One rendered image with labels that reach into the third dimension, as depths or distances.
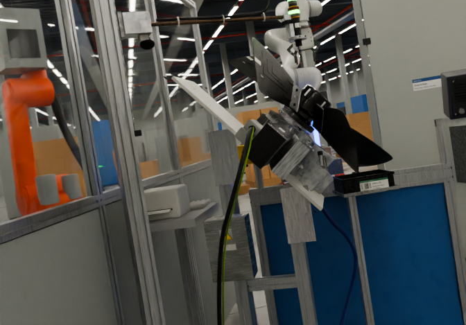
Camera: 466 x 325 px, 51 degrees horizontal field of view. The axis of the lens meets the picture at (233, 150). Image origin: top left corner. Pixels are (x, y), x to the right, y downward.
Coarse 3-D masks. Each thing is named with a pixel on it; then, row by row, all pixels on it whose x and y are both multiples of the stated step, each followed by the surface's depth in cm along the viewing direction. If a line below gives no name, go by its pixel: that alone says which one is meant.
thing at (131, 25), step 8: (120, 16) 159; (128, 16) 158; (136, 16) 159; (144, 16) 160; (120, 24) 158; (128, 24) 158; (136, 24) 159; (144, 24) 160; (120, 32) 159; (128, 32) 158; (136, 32) 159; (144, 32) 160; (152, 32) 161
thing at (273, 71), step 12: (264, 48) 162; (264, 60) 158; (276, 60) 165; (264, 72) 155; (276, 72) 162; (264, 84) 153; (276, 84) 161; (288, 84) 168; (276, 96) 160; (288, 96) 167
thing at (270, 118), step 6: (264, 114) 177; (270, 114) 176; (276, 114) 175; (258, 120) 179; (264, 120) 174; (270, 120) 174; (276, 120) 173; (282, 120) 173; (288, 126) 174; (294, 132) 170
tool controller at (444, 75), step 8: (448, 72) 211; (456, 72) 208; (464, 72) 205; (448, 80) 204; (456, 80) 203; (464, 80) 203; (448, 88) 205; (456, 88) 204; (464, 88) 204; (448, 96) 206; (456, 96) 205; (464, 96) 205; (448, 104) 208; (456, 104) 206; (464, 104) 206; (448, 112) 210; (456, 112) 207; (464, 112) 205
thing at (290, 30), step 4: (284, 16) 183; (288, 16) 184; (284, 20) 184; (288, 20) 183; (292, 20) 184; (284, 24) 185; (288, 24) 184; (292, 24) 184; (288, 28) 185; (292, 28) 184; (288, 32) 185; (292, 32) 184; (288, 36) 186; (292, 36) 184; (296, 36) 184; (300, 36) 184; (304, 36) 184; (292, 40) 186
